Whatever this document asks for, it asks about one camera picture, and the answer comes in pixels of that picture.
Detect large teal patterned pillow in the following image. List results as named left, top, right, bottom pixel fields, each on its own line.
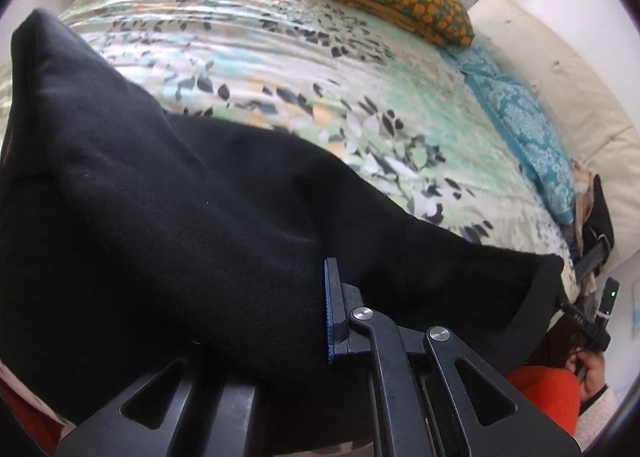
left=462, top=69, right=578, bottom=225

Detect floral bedspread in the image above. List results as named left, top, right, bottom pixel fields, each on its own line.
left=0, top=0, right=576, bottom=298

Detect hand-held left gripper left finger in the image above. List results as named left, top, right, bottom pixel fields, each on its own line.
left=54, top=356, right=273, bottom=457

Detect black bag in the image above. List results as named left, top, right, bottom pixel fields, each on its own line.
left=580, top=174, right=616, bottom=263

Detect black pants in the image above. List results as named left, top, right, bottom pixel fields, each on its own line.
left=0, top=8, right=566, bottom=455

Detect beige crumpled cloth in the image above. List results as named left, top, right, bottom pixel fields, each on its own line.
left=572, top=159, right=598, bottom=233

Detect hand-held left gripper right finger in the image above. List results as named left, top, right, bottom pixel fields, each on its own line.
left=323, top=257, right=583, bottom=457

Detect small teal patterned pillow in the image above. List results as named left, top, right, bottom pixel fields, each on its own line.
left=442, top=39, right=501, bottom=75

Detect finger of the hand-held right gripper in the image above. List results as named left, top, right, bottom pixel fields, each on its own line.
left=559, top=301, right=601, bottom=344

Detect cream padded headboard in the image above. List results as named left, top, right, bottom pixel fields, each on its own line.
left=467, top=0, right=640, bottom=268

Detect person's right forearm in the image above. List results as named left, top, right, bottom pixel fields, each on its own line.
left=575, top=384, right=623, bottom=438

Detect person's right hand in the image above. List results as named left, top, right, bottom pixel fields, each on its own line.
left=566, top=351, right=608, bottom=408

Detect person's orange fuzzy clothing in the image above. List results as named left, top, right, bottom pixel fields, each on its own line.
left=0, top=359, right=583, bottom=457

